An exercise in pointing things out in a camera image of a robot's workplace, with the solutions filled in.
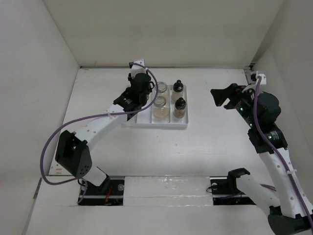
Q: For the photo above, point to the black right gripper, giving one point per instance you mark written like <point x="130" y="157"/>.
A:
<point x="220" y="95"/>

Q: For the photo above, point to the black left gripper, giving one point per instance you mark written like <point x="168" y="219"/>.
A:
<point x="129" y="78"/>

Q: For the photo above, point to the round glass jar silver lid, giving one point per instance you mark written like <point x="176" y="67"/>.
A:
<point x="163" y="90"/>

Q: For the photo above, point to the black-cap bottle white powder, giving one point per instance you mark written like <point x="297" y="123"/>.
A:
<point x="177" y="91"/>

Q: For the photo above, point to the black-cap bottle tan powder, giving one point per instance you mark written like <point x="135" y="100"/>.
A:
<point x="180" y="108"/>

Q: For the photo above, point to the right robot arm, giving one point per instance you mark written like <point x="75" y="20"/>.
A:
<point x="284" y="203"/>

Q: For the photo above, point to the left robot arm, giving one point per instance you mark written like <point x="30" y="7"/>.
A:
<point x="73" y="150"/>

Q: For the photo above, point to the white divided organizer tray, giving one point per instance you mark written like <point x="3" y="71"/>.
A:
<point x="147" y="120"/>

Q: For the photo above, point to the white foam front block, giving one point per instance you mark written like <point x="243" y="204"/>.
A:
<point x="167" y="191"/>

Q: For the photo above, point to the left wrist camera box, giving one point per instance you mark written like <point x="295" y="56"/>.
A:
<point x="137" y="66"/>

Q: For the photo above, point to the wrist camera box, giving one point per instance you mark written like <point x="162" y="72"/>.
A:
<point x="255" y="76"/>
<point x="137" y="66"/>

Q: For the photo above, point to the aluminium rail right side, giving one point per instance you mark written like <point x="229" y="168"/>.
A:
<point x="248" y="71"/>

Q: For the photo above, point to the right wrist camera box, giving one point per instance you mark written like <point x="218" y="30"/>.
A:
<point x="255" y="76"/>

